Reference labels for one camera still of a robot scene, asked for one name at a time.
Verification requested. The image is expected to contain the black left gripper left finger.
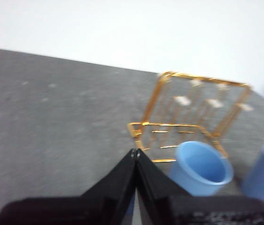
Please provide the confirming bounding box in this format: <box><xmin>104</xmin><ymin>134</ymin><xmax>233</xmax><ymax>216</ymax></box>
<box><xmin>0</xmin><ymin>148</ymin><xmax>138</xmax><ymax>225</ymax></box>

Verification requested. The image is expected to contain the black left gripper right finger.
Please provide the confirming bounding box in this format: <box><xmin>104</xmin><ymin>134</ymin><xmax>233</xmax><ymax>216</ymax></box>
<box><xmin>135</xmin><ymin>149</ymin><xmax>264</xmax><ymax>225</ymax></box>

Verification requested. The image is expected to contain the blue ribbed plastic cup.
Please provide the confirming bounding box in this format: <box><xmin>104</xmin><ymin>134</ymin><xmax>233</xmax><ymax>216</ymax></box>
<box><xmin>241</xmin><ymin>143</ymin><xmax>264</xmax><ymax>203</ymax></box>
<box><xmin>169</xmin><ymin>140</ymin><xmax>235</xmax><ymax>197</ymax></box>

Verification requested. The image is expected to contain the gold wire cup rack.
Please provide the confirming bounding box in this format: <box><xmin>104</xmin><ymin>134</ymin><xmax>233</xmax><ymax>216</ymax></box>
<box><xmin>127</xmin><ymin>71</ymin><xmax>254</xmax><ymax>164</ymax></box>

